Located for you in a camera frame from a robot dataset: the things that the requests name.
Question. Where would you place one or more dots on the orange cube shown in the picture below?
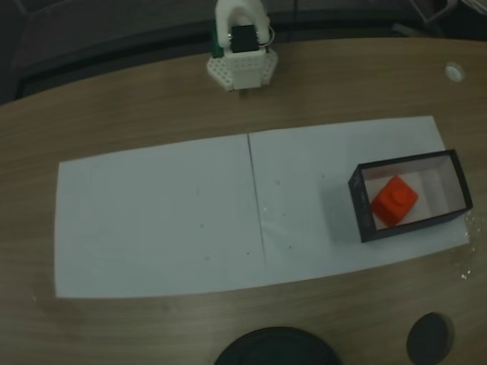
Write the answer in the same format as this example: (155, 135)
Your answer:
(395, 201)

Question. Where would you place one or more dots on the dark open cardboard box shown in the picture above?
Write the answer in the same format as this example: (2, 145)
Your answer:
(357, 213)

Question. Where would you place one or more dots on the white paper sheet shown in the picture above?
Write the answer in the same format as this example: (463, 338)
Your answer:
(304, 190)
(144, 220)

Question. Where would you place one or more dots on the green table clamp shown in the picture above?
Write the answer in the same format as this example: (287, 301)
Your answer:
(216, 48)

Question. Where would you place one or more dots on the large black round object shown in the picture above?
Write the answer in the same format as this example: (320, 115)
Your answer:
(275, 348)

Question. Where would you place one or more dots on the white round table cap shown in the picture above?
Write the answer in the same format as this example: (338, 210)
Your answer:
(454, 71)

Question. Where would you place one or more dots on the black round table grommet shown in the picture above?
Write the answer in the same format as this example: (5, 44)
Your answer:
(428, 338)

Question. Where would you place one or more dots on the dark office chair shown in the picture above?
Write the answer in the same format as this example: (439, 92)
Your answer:
(437, 15)

